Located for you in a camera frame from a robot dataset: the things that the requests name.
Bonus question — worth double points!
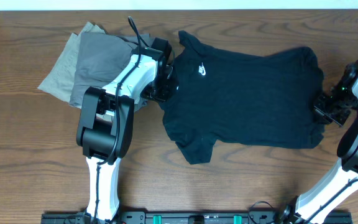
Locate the black t-shirt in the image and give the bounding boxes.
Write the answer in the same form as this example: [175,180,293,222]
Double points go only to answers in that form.
[160,30,324,164]

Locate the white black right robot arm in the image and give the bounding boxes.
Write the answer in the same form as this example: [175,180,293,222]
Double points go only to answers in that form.
[275,61,358,223]

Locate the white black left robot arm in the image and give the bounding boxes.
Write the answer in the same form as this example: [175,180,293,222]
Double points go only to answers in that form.
[76,38,173,223]

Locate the folded dark grey shorts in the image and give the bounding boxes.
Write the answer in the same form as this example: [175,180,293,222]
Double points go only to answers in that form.
[69,32,139,108]

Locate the folded beige shorts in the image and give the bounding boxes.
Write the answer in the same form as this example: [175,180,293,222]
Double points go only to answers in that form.
[38,22,106,103]

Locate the black aluminium mounting rail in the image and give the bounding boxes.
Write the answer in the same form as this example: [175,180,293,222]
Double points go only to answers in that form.
[40,210,353,224]

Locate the green rail clamp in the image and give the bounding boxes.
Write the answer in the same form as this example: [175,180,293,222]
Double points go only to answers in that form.
[233,215,242,224]
[153,215,162,224]

